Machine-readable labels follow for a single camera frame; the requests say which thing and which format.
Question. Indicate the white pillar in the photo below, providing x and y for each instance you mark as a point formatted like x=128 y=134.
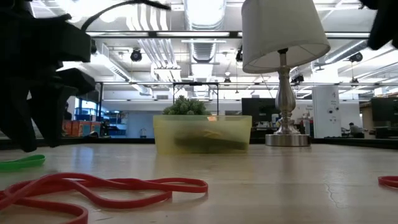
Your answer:
x=325 y=112

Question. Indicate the red rubber band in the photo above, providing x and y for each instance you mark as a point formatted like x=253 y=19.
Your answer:
x=381 y=181
x=74 y=211
x=62 y=177

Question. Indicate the silver ventilation duct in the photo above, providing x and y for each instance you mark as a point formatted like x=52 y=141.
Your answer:
x=203 y=51

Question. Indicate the black ceiling camera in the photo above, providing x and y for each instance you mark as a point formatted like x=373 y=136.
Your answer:
x=356 y=57
x=136 y=55
x=238 y=55

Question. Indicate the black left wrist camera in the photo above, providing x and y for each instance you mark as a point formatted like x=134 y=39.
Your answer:
x=77 y=43

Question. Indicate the yellow translucent plastic bin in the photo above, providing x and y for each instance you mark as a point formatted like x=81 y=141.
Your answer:
x=202 y=127

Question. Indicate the person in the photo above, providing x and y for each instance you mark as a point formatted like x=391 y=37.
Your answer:
x=354 y=129

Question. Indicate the green rubber band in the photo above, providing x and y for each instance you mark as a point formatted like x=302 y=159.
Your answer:
x=31 y=160

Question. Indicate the orange box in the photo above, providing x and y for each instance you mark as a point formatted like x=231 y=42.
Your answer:
x=84 y=128

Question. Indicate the green artificial succulent plant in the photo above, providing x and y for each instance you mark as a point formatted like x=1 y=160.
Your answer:
x=186 y=107

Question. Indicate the white shade silver table lamp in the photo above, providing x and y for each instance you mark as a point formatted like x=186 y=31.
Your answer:
x=280 y=31

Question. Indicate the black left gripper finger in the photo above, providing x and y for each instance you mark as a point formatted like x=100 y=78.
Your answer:
x=53 y=115
x=17 y=115

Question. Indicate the black cabinet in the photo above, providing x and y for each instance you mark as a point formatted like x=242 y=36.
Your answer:
x=385 y=112

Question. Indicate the black monitor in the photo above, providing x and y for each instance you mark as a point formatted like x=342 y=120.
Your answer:
x=258 y=109

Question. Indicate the black background workstation frame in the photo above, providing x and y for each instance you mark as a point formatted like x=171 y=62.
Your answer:
x=101 y=102

